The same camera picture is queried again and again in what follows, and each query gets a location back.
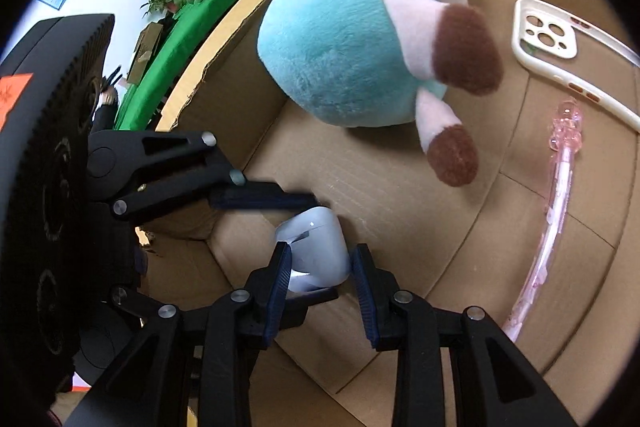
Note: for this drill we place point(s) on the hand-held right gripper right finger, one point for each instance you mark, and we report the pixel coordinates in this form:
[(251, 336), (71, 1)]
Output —
[(362, 297)]

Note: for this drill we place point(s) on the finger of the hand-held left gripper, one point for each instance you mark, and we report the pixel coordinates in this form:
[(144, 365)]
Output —
[(310, 299), (260, 198)]

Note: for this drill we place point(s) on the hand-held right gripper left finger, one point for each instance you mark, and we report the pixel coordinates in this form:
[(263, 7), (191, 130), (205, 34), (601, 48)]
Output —
[(280, 287)]

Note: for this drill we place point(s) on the white earbuds case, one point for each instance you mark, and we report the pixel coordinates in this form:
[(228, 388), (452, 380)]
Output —
[(320, 247)]

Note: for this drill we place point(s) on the pink crystal pen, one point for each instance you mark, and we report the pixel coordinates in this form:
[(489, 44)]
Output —
[(565, 137)]

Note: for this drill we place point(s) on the cream phone case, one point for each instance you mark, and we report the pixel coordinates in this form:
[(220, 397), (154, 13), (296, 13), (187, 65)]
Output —
[(530, 52)]

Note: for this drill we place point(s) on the small brown cardboard box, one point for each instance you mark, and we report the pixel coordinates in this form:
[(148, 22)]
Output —
[(145, 52)]

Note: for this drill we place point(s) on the green cloth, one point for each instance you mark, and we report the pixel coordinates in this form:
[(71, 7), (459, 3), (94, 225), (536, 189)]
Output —
[(170, 57)]

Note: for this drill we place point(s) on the blue and pink plush toy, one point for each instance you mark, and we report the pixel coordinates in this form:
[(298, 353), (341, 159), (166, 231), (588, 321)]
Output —
[(330, 47)]

